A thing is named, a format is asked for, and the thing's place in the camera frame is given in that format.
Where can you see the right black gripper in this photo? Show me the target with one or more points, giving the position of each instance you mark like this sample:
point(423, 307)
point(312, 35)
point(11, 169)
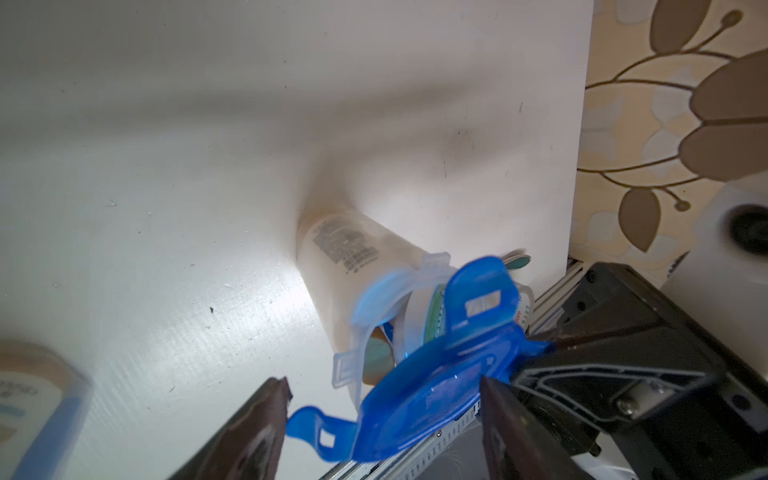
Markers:
point(630, 363)

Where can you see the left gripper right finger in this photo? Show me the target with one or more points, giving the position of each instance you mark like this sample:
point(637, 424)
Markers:
point(515, 444)

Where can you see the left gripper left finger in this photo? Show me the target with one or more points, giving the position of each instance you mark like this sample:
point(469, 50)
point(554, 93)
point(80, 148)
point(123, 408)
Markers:
point(249, 444)

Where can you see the blue lid of cup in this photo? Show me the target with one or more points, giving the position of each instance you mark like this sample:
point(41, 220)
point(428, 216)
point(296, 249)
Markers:
point(439, 381)

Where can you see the clear toiletry cup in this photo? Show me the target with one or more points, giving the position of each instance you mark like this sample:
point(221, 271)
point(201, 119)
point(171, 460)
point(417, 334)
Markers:
point(360, 276)
point(44, 402)

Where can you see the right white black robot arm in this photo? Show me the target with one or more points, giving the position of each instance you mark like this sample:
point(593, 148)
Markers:
point(721, 282)

